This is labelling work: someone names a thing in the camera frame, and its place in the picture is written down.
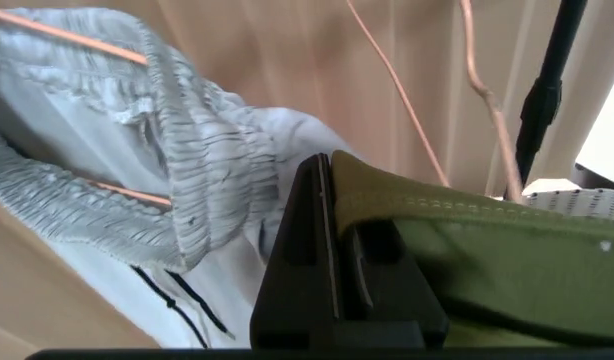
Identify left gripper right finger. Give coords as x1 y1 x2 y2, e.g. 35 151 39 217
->
339 219 449 349

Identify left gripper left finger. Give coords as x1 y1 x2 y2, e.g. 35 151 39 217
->
250 152 341 350

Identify green garment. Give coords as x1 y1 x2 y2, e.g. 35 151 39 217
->
330 149 614 349

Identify pale grey shorts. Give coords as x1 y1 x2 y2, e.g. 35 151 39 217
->
0 7 361 350

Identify white laundry basket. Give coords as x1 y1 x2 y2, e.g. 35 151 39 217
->
522 187 614 224

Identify black clothes rack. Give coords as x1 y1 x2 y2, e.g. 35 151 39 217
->
504 0 589 201

